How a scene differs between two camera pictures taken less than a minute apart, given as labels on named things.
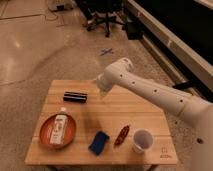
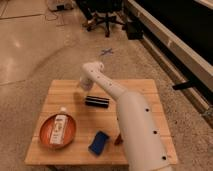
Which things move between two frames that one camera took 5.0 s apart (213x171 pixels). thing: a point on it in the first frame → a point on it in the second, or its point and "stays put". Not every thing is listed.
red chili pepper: x=122 y=135 stays put
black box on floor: x=134 y=30 stays put
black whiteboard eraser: x=75 y=97 → x=97 y=101
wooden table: x=78 y=125 stays put
